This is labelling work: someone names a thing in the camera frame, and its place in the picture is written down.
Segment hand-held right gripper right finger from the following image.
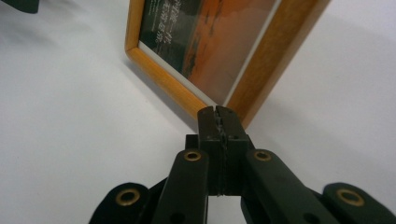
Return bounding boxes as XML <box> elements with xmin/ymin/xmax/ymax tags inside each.
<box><xmin>215</xmin><ymin>105</ymin><xmax>254</xmax><ymax>197</ymax></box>

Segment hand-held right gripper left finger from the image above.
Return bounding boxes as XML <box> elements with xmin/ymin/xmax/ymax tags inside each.
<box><xmin>185</xmin><ymin>105</ymin><xmax>226</xmax><ymax>197</ymax></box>

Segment wooden photo frame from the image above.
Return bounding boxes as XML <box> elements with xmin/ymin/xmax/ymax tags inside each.
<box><xmin>124</xmin><ymin>0</ymin><xmax>332</xmax><ymax>131</ymax></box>

